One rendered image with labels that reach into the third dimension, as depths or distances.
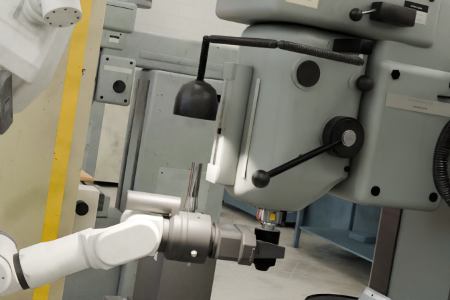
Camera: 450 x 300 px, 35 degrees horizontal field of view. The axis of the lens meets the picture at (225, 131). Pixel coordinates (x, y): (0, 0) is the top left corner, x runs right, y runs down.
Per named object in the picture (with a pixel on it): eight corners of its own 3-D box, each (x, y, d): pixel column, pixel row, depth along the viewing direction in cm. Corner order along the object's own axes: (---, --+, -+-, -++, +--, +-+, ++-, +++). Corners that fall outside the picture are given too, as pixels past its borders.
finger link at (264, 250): (282, 260, 130) (248, 256, 129) (285, 243, 130) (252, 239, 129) (284, 263, 128) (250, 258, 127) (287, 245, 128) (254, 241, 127)
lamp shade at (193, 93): (163, 112, 120) (169, 75, 119) (196, 116, 125) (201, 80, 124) (191, 118, 114) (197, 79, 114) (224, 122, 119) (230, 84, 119)
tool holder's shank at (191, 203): (199, 214, 158) (206, 164, 157) (185, 213, 157) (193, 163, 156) (193, 211, 161) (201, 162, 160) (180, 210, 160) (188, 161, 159)
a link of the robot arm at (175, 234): (183, 268, 125) (117, 260, 123) (177, 250, 135) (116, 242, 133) (193, 204, 124) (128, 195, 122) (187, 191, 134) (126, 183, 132)
